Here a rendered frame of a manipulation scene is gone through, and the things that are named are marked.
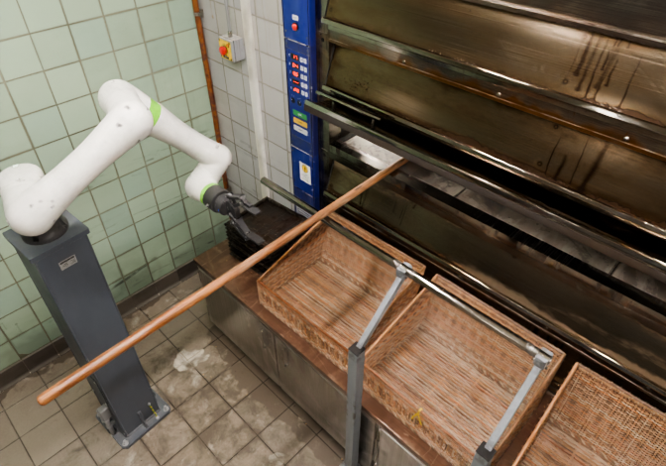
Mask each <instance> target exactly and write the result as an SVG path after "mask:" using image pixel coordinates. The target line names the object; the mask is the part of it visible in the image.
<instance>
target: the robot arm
mask: <svg viewBox="0 0 666 466"><path fill-rule="evenodd" d="M98 103H99V105H100V107H101V109H102V110H103V111H104V112H105V113H106V116H105V117H104V119H103V120H102V121H101V122H100V123H99V124H98V126H97V127H96V128H95V129H94V130H93V131H92V132H91V133H90V134H89V135H88V137H87V138H86V139H85V140H84V141H83V142H82V143H81V144H80V145H79V146H78V147H77V148H76V149H75V150H74V151H73V152H71V153H70V154H69V155H68V156H67V157H66V158H65V159H64V160H63V161H62V162H60V163H59V164H58V165H57V166H56V167H55V168H53V169H52V170H51V171H50V172H49V173H47V174H46V175H44V174H43V172H42V170H41V169H40V168H39V167H37V166H35V165H32V164H18V165H15V166H12V167H9V168H7V169H5V170H4V171H2V172H1V173H0V194H1V197H2V202H3V207H4V212H5V218H6V221H7V223H8V225H9V227H10V228H11V229H12V230H13V231H15V232H16V233H18V234H20V236H21V238H22V240H23V241H24V242H25V243H26V244H29V245H44V244H48V243H50V242H52V241H55V240H56V239H58V238H60V237H61V236H62V235H63V234H64V233H65V232H66V231H67V229H68V226H69V224H68V221H67V219H66V218H65V217H64V216H62V214H63V212H64V211H65V210H66V209H67V208H68V207H69V205H70V204H71V203H72V202H73V201H74V200H75V199H76V198H77V197H78V196H79V195H80V194H81V193H82V191H83V190H84V189H85V188H86V187H87V186H88V185H89V184H90V183H91V182H92V181H94V180H95V179H96V178H97V177H98V176H99V175H100V174H101V173H102V172H103V171H104V170H106V169H107V168H108V167H109V166H110V165H111V164H113V163H114V162H115V161H116V160H117V159H119V158H120V157H121V156H122V155H124V154H125V153H126V152H128V151H129V150H130V149H132V148H133V147H134V146H136V145H137V144H138V143H140V142H141V141H143V140H144V139H146V138H147V137H148V136H150V137H153V138H155V139H157V140H160V141H162V142H164V143H166V144H168V145H170V146H172V147H174V148H176V149H178V150H180V151H182V152H184V153H185V154H187V155H189V156H190V157H192V158H193V159H195V160H197V161H199V163H198V165H197V166H196V168H195V169H194V171H193V172H192V173H191V175H190V176H189V177H188V178H187V180H186V182H185V191H186V193H187V195H188V196H189V197H190V198H192V199H193V200H197V201H199V202H201V203H203V204H204V205H205V206H206V207H208V208H209V209H211V210H212V211H214V212H216V213H220V214H222V215H227V216H229V217H230V218H231V219H232V221H231V222H230V224H231V225H232V226H234V227H235V229H236V230H237V231H238V232H239V233H240V235H241V236H242V237H243V238H244V240H245V241H248V240H249V239H250V240H251V241H253V242H254V243H256V244H257V245H258V246H259V245H261V244H262V243H264V242H265V240H264V239H263V238H261V237H260V236H258V235H257V234H256V233H254V232H253V231H252V232H251V231H250V230H249V228H248V227H247V225H246V224H245V222H244V221H243V217H242V215H241V214H240V208H239V207H238V206H241V205H242V204H243V205H242V207H243V208H244V209H245V210H247V211H248V212H250V213H251V214H253V215H254V216H256V215H257V214H259V213H261V212H262V211H261V210H260V209H259V208H257V207H256V206H254V205H253V204H252V203H250V202H249V201H248V200H247V199H246V198H245V197H246V194H244V193H233V192H232V191H230V192H229V191H228V190H226V189H224V188H223V187H221V186H220V185H218V182H219V180H220V178H221V177H222V175H223V174H224V173H225V172H226V170H227V169H228V168H229V166H230V165H231V162H232V155H231V152H230V151H229V149H228V148H227V147H225V146H223V145H221V144H219V143H217V142H215V141H213V140H211V139H209V138H207V137H205V136H204V135H202V134H200V133H198V132H197V131H195V130H194V129H192V128H191V127H189V126H188V125H186V124H185V123H183V122H182V121H181V120H179V119H178V118H177V117H175V116H174V115H173V114H171V113H170V112H169V111H168V110H167V109H165V108H164V107H163V106H162V105H161V104H160V103H158V102H156V101H155V100H154V99H152V98H151V97H149V96H148V95H147V94H145V93H144V92H142V91H141V90H139V89H138V88H136V87H135V86H133V85H132V84H130V83H129V82H127V81H125V80H121V79H112V80H109V81H107V82H105V83H104V84H103V85H102V86H101V87H100V89H99V91H98ZM236 200H241V201H240V202H237V203H236ZM238 217H240V218H239V219H236V218H238Z"/></svg>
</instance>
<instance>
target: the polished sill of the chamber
mask: <svg viewBox="0 0 666 466"><path fill-rule="evenodd" d="M329 148H330V153H332V154H334V155H336V156H338V157H340V158H342V159H344V160H346V161H348V162H349V163H351V164H353V165H355V166H357V167H359V168H361V169H363V170H365V171H367V172H369V173H370V174H372V175H375V174H377V173H378V172H380V171H381V170H383V169H384V168H386V167H388V166H389V164H387V163H385V162H383V161H381V160H379V159H377V158H375V157H373V156H371V155H369V154H367V153H365V152H363V151H361V150H359V149H357V148H355V147H353V146H351V145H349V144H347V143H345V142H343V141H341V140H337V141H335V142H333V143H331V144H330V145H329ZM383 180H385V181H387V182H388V183H390V184H392V185H394V186H396V187H398V188H400V189H402V190H404V191H406V192H408V193H409V194H411V195H413V196H415V197H417V198H419V199H421V200H423V201H425V202H427V203H429V204H430V205H432V206H434V207H436V208H438V209H440V210H442V211H444V212H446V213H448V214H450V215H451V216H453V217H455V218H457V219H459V220H461V221H463V222H465V223H467V224H469V225H471V226H472V227H474V228H476V229H478V230H480V231H482V232H484V233H486V234H488V235H490V236H492V237H493V238H495V239H497V240H499V241H501V242H503V243H505V244H506V245H508V246H510V247H512V248H513V249H515V250H517V251H519V252H521V253H523V254H525V255H527V256H529V257H531V258H533V259H534V260H536V261H538V262H540V263H542V264H544V265H546V266H548V267H550V268H552V269H553V270H555V271H557V272H559V273H561V274H563V275H565V276H567V277H569V278H571V279H573V280H574V281H576V282H578V283H580V284H582V285H584V286H586V287H588V288H590V289H592V290H594V291H596V292H598V293H600V294H602V295H604V296H606V297H608V298H610V299H612V300H614V301H615V302H617V303H619V304H621V305H623V306H625V307H627V308H629V309H631V310H633V311H635V312H636V313H638V314H640V315H642V316H644V317H646V318H648V319H650V320H652V321H654V322H656V323H657V324H659V325H661V326H663V327H665V328H666V302H665V301H663V300H661V299H659V298H657V297H655V296H653V295H651V294H649V293H647V292H645V291H642V290H640V289H638V288H636V287H634V286H632V285H630V284H628V283H626V282H624V281H622V280H620V279H618V278H616V277H614V276H612V275H609V274H607V273H605V272H603V271H601V270H599V269H597V268H595V267H593V266H591V265H589V264H587V263H585V262H583V261H581V260H579V259H577V258H575V257H573V256H571V255H569V254H567V253H565V252H563V251H561V250H559V249H557V248H555V247H553V246H551V245H549V244H547V243H545V242H543V241H541V240H539V239H537V238H535V237H533V236H531V235H529V234H527V233H525V232H523V231H521V230H519V229H517V228H515V227H513V226H511V225H509V224H507V223H505V222H503V221H501V220H499V219H497V218H495V217H493V216H491V215H489V214H488V213H486V212H484V211H482V210H480V209H478V208H476V207H474V206H472V205H470V204H468V203H466V202H464V201H462V200H460V199H458V198H456V197H454V196H452V195H450V194H448V193H446V192H444V191H442V190H440V189H438V188H436V187H434V186H432V185H430V184H428V183H426V182H424V181H422V180H420V179H418V178H416V177H414V176H412V175H409V174H407V173H405V172H403V171H401V170H399V169H397V170H395V171H394V172H392V173H391V174H389V175H387V176H386V177H384V178H383Z"/></svg>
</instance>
